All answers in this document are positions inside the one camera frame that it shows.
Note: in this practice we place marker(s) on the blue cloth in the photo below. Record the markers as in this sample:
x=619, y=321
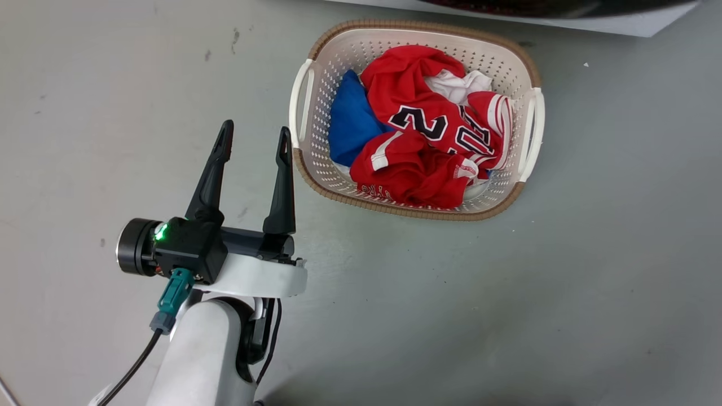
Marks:
x=352, y=118

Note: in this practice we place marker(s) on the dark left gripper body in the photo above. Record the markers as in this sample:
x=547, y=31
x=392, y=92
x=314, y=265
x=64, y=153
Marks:
x=256, y=276

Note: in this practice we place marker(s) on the red sports jersey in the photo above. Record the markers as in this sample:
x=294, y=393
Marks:
x=412, y=101

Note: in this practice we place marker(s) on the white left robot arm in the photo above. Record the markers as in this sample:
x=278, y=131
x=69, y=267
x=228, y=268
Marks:
x=203, y=355

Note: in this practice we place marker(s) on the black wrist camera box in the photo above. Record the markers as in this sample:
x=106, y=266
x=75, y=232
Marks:
x=192, y=248

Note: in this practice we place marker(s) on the white garment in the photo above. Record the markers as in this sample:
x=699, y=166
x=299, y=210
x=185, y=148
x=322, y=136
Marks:
x=458, y=85

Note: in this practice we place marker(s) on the white washing machine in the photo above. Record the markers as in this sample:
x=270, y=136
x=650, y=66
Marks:
x=632, y=23

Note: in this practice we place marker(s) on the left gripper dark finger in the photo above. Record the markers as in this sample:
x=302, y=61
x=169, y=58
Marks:
x=210, y=186
x=283, y=197

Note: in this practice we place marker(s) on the white perforated laundry basket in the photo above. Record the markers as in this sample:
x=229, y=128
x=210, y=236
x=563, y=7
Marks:
x=333, y=84

